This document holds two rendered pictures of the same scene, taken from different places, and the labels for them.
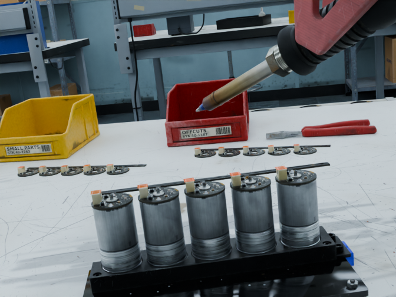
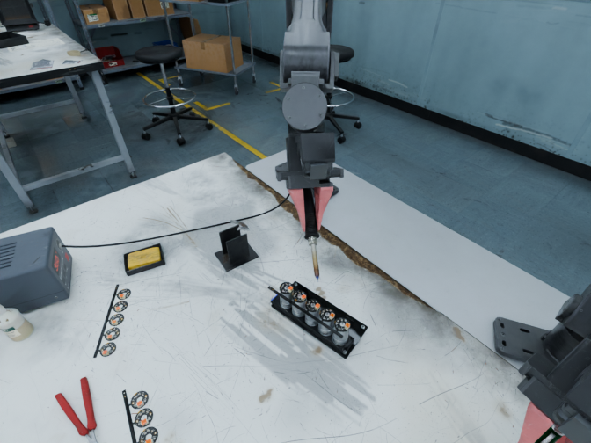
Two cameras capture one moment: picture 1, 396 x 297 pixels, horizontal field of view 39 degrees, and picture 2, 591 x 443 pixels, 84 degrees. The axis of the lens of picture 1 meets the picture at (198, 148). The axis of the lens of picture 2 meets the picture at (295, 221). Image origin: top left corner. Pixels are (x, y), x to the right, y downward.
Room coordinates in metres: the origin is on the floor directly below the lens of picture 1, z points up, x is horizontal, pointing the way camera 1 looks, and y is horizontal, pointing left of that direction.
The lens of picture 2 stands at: (0.58, 0.19, 1.27)
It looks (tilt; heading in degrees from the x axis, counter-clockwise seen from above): 41 degrees down; 221
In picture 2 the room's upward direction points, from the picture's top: straight up
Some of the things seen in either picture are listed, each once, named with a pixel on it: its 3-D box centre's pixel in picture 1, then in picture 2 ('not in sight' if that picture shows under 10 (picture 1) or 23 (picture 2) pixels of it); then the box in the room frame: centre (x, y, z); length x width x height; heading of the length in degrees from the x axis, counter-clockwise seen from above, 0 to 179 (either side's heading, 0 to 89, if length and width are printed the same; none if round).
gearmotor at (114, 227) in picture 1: (118, 238); (340, 332); (0.32, 0.05, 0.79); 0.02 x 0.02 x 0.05
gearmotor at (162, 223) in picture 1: (163, 231); (326, 323); (0.32, 0.03, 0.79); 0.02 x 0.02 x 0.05
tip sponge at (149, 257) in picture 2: not in sight; (144, 258); (0.43, -0.36, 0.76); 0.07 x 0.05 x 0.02; 157
